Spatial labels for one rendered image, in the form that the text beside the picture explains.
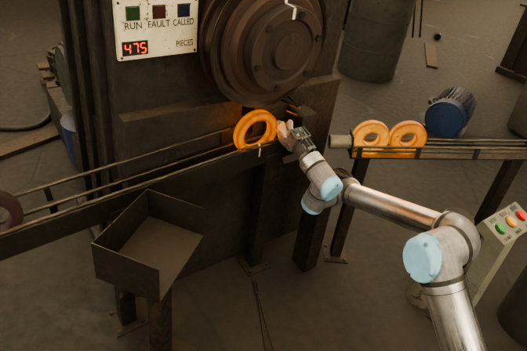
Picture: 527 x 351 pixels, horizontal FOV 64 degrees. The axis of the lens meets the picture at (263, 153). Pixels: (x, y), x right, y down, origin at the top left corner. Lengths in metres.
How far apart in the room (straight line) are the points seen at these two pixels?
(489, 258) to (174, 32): 1.43
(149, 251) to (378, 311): 1.15
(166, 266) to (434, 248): 0.74
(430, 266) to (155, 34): 1.02
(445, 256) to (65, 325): 1.45
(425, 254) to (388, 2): 3.15
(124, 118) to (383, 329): 1.38
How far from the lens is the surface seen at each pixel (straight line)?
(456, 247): 1.23
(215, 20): 1.32
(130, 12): 1.34
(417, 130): 1.87
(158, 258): 1.33
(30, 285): 2.15
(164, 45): 1.41
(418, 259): 1.20
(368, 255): 2.32
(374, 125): 1.81
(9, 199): 1.38
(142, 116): 1.45
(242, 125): 1.56
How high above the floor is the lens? 1.58
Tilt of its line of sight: 33 degrees down
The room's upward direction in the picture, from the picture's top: 8 degrees clockwise
